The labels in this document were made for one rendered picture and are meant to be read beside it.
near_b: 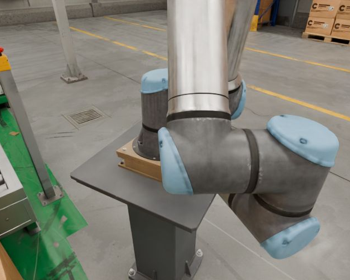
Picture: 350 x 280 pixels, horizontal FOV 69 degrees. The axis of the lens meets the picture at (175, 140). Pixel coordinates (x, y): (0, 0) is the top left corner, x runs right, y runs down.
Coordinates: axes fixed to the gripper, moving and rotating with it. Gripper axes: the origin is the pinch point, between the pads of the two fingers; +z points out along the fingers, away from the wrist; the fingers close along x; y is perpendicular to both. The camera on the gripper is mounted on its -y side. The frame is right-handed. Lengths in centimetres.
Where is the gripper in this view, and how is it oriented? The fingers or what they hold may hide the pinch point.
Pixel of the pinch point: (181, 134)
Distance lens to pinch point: 66.0
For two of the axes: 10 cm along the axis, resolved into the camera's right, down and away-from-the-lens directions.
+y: 8.8, -4.2, 2.1
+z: -4.1, -4.9, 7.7
